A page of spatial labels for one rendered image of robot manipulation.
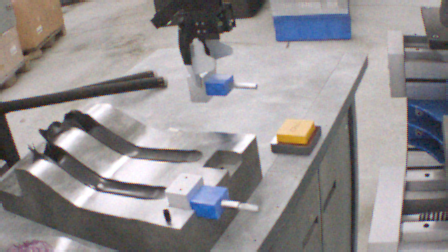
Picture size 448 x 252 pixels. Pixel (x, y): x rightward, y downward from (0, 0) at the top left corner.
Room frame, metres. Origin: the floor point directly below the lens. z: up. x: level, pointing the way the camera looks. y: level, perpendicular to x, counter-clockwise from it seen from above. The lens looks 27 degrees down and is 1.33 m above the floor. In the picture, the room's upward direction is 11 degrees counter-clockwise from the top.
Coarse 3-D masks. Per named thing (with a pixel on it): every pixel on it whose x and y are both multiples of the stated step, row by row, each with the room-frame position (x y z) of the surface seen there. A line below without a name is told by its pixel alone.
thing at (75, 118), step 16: (80, 112) 0.92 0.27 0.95; (48, 128) 0.87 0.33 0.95; (64, 128) 0.89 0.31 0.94; (80, 128) 0.87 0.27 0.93; (96, 128) 0.89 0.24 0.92; (48, 144) 0.83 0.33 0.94; (112, 144) 0.85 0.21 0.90; (128, 144) 0.86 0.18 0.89; (64, 160) 0.79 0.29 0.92; (160, 160) 0.78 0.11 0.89; (176, 160) 0.78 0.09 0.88; (192, 160) 0.76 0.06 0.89; (80, 176) 0.76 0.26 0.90; (96, 176) 0.76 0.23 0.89; (112, 192) 0.71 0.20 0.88; (128, 192) 0.71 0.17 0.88; (144, 192) 0.70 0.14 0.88; (160, 192) 0.68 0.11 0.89
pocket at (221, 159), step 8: (216, 152) 0.77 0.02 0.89; (224, 152) 0.77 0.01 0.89; (232, 152) 0.76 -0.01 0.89; (208, 160) 0.75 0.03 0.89; (216, 160) 0.77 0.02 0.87; (224, 160) 0.77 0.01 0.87; (232, 160) 0.76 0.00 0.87; (240, 160) 0.75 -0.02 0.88; (216, 168) 0.76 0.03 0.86; (224, 168) 0.76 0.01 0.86; (232, 168) 0.75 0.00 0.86
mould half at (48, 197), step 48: (96, 144) 0.84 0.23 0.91; (144, 144) 0.85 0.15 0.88; (192, 144) 0.81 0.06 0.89; (240, 144) 0.77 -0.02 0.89; (0, 192) 0.83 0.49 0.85; (48, 192) 0.72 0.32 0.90; (96, 192) 0.72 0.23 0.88; (240, 192) 0.72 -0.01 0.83; (96, 240) 0.68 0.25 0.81; (144, 240) 0.62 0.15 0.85; (192, 240) 0.59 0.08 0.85
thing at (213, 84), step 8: (208, 72) 0.95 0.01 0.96; (192, 80) 0.94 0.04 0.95; (208, 80) 0.94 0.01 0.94; (216, 80) 0.93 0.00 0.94; (224, 80) 0.92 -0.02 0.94; (232, 80) 0.94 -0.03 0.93; (192, 88) 0.94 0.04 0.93; (200, 88) 0.93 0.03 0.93; (208, 88) 0.93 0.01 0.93; (216, 88) 0.92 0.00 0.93; (224, 88) 0.91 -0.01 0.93; (232, 88) 0.92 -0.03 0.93; (240, 88) 0.91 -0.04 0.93; (248, 88) 0.90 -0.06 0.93; (256, 88) 0.90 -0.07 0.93; (192, 96) 0.94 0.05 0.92; (200, 96) 0.94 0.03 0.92; (208, 96) 0.94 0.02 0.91
